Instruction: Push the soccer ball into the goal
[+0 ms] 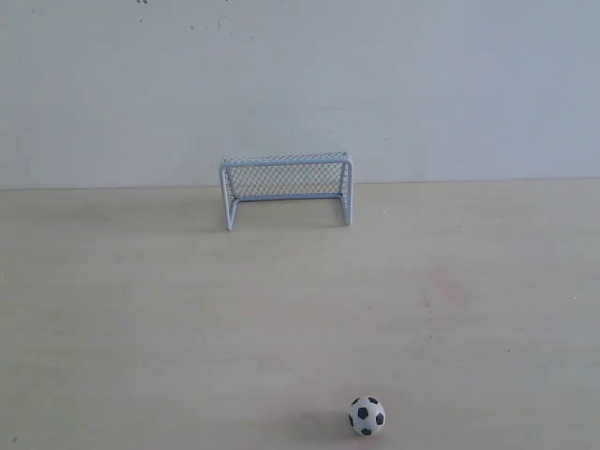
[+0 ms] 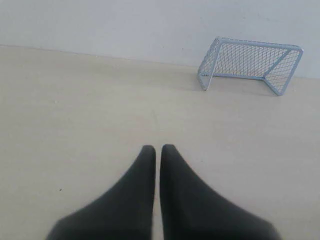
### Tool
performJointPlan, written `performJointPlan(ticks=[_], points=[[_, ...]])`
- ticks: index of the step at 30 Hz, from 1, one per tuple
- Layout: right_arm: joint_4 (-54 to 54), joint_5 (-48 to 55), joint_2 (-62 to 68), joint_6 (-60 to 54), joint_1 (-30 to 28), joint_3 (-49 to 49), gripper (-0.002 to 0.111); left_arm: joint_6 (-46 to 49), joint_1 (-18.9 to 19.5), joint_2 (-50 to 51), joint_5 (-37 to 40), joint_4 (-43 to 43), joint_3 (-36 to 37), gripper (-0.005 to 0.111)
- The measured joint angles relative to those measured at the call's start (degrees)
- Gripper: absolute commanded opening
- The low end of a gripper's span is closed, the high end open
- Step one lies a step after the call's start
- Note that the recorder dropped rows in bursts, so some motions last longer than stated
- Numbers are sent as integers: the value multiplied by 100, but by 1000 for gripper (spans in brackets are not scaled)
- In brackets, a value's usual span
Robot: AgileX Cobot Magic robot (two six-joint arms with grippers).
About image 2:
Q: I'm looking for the small light blue goal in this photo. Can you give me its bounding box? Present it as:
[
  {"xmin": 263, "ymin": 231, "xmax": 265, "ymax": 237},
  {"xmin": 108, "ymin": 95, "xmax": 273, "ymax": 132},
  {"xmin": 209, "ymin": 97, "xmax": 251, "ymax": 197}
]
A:
[{"xmin": 196, "ymin": 37, "xmax": 304, "ymax": 96}]

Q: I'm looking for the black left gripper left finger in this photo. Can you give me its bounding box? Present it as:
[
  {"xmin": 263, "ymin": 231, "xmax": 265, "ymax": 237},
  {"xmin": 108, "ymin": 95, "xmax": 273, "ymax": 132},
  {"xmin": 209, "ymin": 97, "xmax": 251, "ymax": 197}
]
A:
[{"xmin": 47, "ymin": 145, "xmax": 156, "ymax": 240}]

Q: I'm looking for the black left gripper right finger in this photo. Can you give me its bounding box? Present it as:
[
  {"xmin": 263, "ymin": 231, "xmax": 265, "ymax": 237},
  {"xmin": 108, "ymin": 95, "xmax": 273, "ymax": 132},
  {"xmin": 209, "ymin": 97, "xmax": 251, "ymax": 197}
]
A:
[{"xmin": 159, "ymin": 144, "xmax": 280, "ymax": 240}]

